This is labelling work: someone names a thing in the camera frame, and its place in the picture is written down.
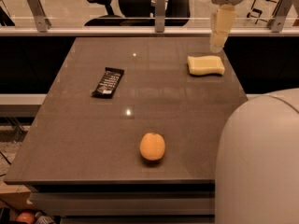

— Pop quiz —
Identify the black office chair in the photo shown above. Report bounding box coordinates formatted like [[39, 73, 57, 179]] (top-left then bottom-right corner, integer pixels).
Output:
[[85, 0, 191, 26]]

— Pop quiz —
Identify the orange fruit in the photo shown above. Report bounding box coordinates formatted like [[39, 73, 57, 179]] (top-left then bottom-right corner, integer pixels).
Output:
[[139, 133, 165, 161]]

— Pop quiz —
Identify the yellow sponge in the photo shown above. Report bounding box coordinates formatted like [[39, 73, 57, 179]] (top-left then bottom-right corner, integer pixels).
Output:
[[187, 55, 225, 76]]

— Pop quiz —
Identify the black rxbar chocolate bar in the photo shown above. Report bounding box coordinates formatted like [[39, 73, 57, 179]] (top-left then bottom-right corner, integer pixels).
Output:
[[91, 67, 124, 98]]

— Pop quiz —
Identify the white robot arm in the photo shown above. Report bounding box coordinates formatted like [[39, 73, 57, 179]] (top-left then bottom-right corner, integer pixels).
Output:
[[215, 88, 299, 224]]

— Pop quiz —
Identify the small orange ball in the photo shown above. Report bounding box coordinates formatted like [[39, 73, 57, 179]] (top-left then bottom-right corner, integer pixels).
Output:
[[17, 212, 36, 224]]

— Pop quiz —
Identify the right metal glass bracket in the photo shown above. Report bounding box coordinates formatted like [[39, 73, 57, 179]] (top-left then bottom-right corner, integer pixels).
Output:
[[268, 0, 294, 33]]

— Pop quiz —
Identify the wooden chair frame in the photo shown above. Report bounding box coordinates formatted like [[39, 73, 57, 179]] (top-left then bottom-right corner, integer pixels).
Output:
[[247, 0, 282, 22]]

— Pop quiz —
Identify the metal glass bracket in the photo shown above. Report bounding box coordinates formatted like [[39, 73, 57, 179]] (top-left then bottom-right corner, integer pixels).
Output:
[[26, 0, 51, 33], [268, 0, 294, 33], [155, 0, 165, 33]]

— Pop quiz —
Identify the middle metal glass bracket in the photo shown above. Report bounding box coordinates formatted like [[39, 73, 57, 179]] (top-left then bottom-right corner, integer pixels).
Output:
[[155, 0, 165, 33]]

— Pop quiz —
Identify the left metal glass bracket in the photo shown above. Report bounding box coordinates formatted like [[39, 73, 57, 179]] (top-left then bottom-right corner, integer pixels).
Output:
[[26, 0, 51, 33]]

